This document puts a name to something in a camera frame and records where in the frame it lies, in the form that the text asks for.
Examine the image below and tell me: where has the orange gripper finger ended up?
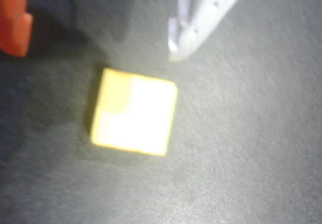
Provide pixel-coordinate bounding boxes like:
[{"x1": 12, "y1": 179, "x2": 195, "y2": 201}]
[{"x1": 0, "y1": 0, "x2": 34, "y2": 58}]

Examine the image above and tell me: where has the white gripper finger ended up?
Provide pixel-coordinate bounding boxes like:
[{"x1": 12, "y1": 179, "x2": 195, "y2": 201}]
[{"x1": 167, "y1": 0, "x2": 252, "y2": 63}]

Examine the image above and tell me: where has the yellow wooden cube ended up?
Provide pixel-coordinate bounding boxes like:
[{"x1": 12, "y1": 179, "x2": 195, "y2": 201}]
[{"x1": 90, "y1": 67, "x2": 178, "y2": 157}]

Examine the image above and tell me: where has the black table mat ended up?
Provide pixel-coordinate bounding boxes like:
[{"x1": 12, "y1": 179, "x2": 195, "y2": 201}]
[{"x1": 0, "y1": 0, "x2": 322, "y2": 224}]

